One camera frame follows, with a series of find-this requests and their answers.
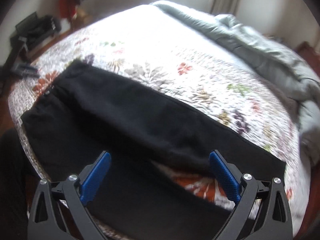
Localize black pants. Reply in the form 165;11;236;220
21;61;293;239

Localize grey duvet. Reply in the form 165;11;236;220
153;1;319;165

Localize black metal chair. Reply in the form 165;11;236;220
10;12;61;63

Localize floral quilted bedspread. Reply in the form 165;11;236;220
9;5;311;234

